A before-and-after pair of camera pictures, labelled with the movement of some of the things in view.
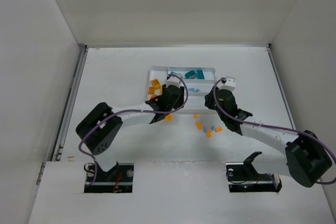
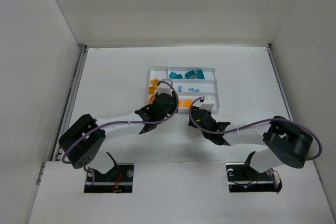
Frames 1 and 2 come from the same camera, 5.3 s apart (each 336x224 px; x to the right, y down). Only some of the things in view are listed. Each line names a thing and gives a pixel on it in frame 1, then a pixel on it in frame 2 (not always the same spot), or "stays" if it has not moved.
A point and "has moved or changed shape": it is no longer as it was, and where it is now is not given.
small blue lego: (193, 89) stays
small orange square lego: (151, 90) stays
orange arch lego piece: (169, 117) has moved or changed shape
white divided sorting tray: (197, 82) stays
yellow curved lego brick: (156, 83) stays
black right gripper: (212, 99) → (199, 117)
